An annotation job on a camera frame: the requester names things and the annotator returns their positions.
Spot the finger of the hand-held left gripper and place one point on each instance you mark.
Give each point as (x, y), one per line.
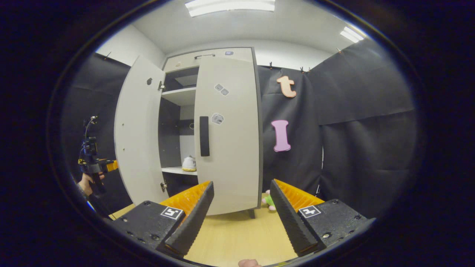
(112, 165)

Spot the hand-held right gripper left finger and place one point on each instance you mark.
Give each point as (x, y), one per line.
(195, 222)

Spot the white shoe cabinet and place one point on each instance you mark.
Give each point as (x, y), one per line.
(169, 129)

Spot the white shoe cabinet door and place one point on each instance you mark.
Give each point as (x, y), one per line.
(137, 129)
(233, 155)

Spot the large ceiling light panel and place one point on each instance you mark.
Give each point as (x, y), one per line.
(230, 7)

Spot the pink green plush toy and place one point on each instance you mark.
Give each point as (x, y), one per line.
(270, 202)

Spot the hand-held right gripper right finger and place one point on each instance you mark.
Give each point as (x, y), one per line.
(291, 222)

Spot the small ceiling light panel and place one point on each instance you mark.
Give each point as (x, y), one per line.
(352, 34)

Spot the white shoe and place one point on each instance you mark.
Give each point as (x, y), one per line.
(189, 164)

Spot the black backdrop cloth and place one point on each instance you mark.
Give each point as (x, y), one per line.
(352, 155)
(100, 96)

